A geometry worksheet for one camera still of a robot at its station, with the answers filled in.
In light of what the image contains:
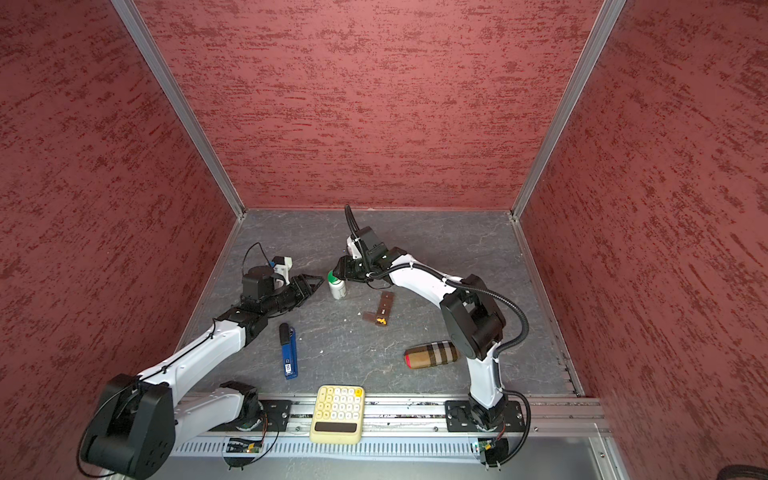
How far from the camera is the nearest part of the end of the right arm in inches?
26.4

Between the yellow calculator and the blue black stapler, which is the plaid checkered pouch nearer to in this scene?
the yellow calculator

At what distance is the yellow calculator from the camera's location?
2.35ft

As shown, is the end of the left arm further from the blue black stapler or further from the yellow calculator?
the yellow calculator

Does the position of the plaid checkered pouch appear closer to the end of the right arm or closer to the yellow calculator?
the yellow calculator

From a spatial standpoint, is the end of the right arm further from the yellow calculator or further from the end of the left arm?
the yellow calculator

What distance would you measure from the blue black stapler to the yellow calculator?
0.31 ft

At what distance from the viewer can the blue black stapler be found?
0.81 meters

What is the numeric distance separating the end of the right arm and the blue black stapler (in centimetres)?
24
